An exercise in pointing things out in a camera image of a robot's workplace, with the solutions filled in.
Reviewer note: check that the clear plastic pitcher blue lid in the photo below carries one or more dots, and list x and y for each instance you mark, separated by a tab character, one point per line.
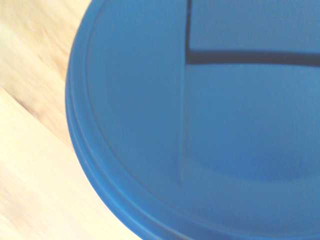
200	125

